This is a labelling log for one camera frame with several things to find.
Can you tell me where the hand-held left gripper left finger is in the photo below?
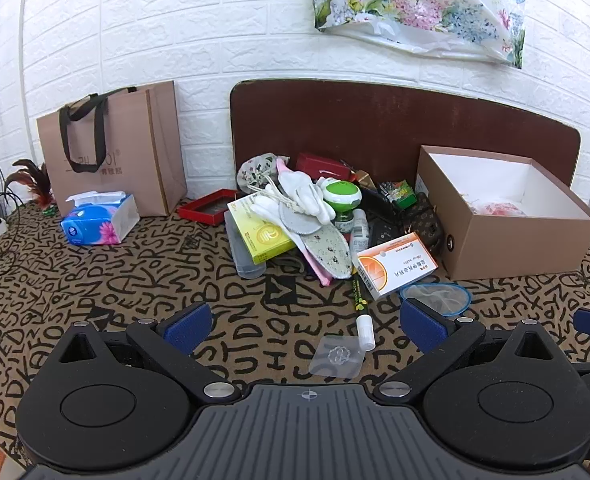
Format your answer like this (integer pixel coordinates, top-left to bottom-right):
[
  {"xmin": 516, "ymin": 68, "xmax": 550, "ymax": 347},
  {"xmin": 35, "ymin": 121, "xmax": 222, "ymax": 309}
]
[{"xmin": 57, "ymin": 303, "xmax": 241, "ymax": 406}]

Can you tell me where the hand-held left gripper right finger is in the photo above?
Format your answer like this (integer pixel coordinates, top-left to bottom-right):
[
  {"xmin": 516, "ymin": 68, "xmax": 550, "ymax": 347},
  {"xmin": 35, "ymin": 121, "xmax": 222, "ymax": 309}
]
[{"xmin": 373, "ymin": 297, "xmax": 566, "ymax": 406}]

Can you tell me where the small blue aquarium net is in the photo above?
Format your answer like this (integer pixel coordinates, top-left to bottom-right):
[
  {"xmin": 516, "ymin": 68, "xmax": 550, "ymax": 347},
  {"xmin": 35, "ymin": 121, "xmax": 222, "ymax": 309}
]
[{"xmin": 400, "ymin": 282, "xmax": 474, "ymax": 319}]

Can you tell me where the brown cardboard box white inside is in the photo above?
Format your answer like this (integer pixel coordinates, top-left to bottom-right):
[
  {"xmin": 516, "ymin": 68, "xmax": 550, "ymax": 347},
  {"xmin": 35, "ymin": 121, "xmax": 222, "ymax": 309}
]
[{"xmin": 415, "ymin": 145, "xmax": 590, "ymax": 282}]

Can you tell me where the letter print desktop cloth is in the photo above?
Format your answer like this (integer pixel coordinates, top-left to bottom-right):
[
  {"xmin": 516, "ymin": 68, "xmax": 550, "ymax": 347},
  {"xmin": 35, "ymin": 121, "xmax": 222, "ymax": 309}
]
[{"xmin": 0, "ymin": 199, "xmax": 590, "ymax": 466}]

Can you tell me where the green pen white cap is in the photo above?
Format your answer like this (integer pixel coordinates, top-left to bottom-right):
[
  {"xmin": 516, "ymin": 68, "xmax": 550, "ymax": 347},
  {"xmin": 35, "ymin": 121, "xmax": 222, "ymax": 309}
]
[{"xmin": 349, "ymin": 267, "xmax": 376, "ymax": 351}]

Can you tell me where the orange white medicine box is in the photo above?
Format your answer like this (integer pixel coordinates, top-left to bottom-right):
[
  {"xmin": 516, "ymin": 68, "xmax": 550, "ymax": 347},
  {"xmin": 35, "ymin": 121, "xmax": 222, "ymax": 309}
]
[{"xmin": 357, "ymin": 232, "xmax": 441, "ymax": 301}]

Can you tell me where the clear plastic case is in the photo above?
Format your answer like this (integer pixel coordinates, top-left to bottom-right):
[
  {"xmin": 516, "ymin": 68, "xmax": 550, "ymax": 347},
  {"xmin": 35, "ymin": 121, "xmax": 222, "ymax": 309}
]
[{"xmin": 224, "ymin": 210, "xmax": 268, "ymax": 280}]

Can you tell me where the black handheld scale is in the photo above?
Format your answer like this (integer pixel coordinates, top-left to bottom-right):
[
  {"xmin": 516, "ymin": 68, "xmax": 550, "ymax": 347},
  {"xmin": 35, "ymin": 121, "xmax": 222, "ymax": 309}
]
[{"xmin": 369, "ymin": 219, "xmax": 406, "ymax": 252}]

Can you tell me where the brown monogram wallet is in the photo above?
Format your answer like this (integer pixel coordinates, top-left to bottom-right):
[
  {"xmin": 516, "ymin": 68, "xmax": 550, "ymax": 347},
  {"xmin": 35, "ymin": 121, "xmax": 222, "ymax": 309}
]
[{"xmin": 404, "ymin": 194, "xmax": 446, "ymax": 257}]

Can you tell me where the yellow medicine box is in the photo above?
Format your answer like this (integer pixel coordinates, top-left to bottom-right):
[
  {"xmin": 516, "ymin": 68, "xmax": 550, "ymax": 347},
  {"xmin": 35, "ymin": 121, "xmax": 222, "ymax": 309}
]
[{"xmin": 227, "ymin": 192, "xmax": 296, "ymax": 265}]

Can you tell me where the small white bottle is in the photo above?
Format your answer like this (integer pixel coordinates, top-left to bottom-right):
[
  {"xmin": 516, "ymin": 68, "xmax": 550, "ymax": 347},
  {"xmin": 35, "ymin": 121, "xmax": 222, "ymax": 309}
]
[{"xmin": 349, "ymin": 208, "xmax": 372, "ymax": 257}]

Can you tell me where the pink insole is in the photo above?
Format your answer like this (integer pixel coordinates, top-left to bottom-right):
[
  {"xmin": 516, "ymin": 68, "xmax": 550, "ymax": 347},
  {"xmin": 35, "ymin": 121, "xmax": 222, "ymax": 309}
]
[{"xmin": 302, "ymin": 252, "xmax": 336, "ymax": 289}]

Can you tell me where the red shallow tray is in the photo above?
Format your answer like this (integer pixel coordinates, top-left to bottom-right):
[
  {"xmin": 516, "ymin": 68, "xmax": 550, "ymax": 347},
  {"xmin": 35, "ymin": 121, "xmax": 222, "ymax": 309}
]
[{"xmin": 177, "ymin": 188, "xmax": 241, "ymax": 222}]

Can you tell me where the floral insole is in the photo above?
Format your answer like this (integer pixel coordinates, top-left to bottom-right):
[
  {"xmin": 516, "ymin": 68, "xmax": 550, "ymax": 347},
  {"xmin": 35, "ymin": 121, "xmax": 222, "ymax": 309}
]
[{"xmin": 301, "ymin": 220, "xmax": 354, "ymax": 281}]

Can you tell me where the black glasses case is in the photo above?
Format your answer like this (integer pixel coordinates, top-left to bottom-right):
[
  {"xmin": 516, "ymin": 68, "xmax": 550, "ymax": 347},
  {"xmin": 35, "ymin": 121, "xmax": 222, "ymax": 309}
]
[{"xmin": 362, "ymin": 187, "xmax": 402, "ymax": 222}]

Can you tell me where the green small box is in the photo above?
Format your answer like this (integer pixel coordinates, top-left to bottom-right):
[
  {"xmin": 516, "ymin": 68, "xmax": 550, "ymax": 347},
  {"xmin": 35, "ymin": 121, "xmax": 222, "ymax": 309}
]
[{"xmin": 379, "ymin": 179, "xmax": 418, "ymax": 210}]

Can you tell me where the blue tissue pack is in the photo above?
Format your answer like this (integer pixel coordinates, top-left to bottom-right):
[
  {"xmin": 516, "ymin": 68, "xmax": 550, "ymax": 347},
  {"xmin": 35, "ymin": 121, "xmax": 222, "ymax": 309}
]
[{"xmin": 60, "ymin": 190, "xmax": 141, "ymax": 246}]

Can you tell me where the red plastic wrapper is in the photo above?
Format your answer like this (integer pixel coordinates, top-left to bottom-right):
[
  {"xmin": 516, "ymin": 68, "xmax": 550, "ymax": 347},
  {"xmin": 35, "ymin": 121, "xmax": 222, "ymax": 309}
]
[{"xmin": 474, "ymin": 200, "xmax": 526, "ymax": 217}]

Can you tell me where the grey insole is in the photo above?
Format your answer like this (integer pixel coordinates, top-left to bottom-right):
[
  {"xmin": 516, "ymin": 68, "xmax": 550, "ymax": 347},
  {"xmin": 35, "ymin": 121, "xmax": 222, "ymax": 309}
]
[{"xmin": 279, "ymin": 201, "xmax": 326, "ymax": 237}]

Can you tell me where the green white mosquito repellent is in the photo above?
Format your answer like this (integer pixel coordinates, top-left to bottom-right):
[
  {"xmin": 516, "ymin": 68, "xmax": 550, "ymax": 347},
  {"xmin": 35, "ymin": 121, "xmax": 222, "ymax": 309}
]
[{"xmin": 321, "ymin": 177, "xmax": 364, "ymax": 234}]

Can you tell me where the floral fabric pouch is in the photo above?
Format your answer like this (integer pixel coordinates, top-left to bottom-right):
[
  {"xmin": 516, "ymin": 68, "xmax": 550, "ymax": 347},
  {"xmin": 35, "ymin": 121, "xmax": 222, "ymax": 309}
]
[{"xmin": 237, "ymin": 152, "xmax": 292, "ymax": 194}]

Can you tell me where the white glove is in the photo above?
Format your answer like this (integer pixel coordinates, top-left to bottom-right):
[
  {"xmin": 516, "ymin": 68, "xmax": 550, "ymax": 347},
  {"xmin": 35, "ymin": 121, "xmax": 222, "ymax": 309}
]
[{"xmin": 279, "ymin": 170, "xmax": 336, "ymax": 224}]

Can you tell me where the brown paper shopping bag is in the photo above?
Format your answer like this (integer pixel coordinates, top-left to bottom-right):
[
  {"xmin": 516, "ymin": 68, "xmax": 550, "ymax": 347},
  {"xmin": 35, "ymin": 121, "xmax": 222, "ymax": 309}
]
[{"xmin": 37, "ymin": 80, "xmax": 188, "ymax": 219}]

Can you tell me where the red box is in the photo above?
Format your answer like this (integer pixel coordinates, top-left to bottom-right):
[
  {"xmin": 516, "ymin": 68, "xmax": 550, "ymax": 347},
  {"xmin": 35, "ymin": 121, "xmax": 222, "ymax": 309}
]
[{"xmin": 296, "ymin": 152, "xmax": 352, "ymax": 181}]

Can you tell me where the dark brown wooden board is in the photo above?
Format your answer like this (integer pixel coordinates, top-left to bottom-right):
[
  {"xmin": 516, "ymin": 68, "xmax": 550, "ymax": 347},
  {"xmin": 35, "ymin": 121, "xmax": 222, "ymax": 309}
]
[{"xmin": 229, "ymin": 79, "xmax": 582, "ymax": 211}]

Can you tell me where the red brown feather duster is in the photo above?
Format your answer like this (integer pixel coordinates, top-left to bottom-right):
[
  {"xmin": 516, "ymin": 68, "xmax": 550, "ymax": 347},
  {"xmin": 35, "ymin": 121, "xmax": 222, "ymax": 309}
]
[{"xmin": 4, "ymin": 158, "xmax": 58, "ymax": 216}]

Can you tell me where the floral plastic bag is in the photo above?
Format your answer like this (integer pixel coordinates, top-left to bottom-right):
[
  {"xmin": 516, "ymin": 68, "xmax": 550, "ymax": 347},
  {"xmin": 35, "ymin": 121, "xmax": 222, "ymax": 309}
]
[{"xmin": 309, "ymin": 0, "xmax": 527, "ymax": 69}]

